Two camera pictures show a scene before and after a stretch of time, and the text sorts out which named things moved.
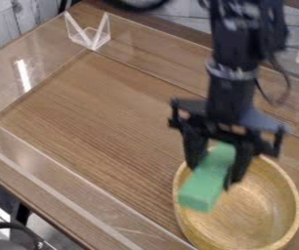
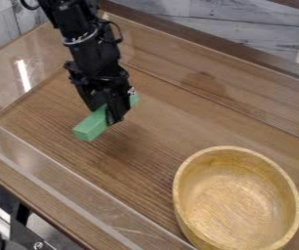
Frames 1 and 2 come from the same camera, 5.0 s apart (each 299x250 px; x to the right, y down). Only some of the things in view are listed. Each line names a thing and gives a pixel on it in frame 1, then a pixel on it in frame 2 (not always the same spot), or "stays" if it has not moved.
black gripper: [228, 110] → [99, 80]
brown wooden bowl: [254, 216] stays
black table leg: [22, 213] stays
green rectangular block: [201, 190] → [93, 124]
